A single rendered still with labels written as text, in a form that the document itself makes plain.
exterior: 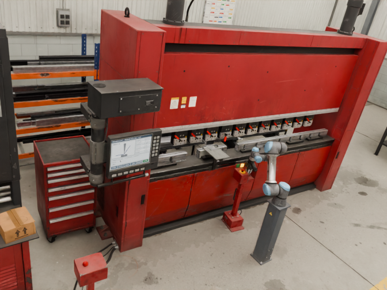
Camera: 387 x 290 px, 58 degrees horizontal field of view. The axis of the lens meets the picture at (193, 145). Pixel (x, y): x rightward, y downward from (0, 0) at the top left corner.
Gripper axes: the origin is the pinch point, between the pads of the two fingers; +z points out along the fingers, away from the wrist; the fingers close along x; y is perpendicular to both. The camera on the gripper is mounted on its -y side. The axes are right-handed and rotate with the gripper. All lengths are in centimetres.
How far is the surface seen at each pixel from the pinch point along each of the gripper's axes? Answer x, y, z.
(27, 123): 220, 169, 14
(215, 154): 46, 12, -26
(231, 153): 10.6, 28.2, -11.9
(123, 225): 150, -7, 35
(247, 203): -34, 17, 70
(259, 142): -34, 34, -19
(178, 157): 84, 25, -17
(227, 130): 24, 30, -44
